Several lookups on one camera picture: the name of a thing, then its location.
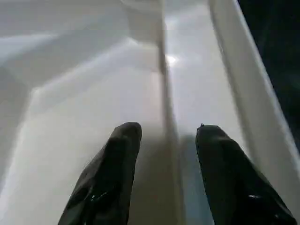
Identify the black work mat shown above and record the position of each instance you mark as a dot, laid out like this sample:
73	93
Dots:
281	56

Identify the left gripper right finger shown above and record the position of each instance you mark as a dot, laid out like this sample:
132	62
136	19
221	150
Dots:
234	183

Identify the white plastic table top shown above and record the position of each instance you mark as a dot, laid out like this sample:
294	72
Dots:
93	70

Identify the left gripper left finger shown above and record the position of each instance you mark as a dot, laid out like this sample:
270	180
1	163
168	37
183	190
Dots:
105	183

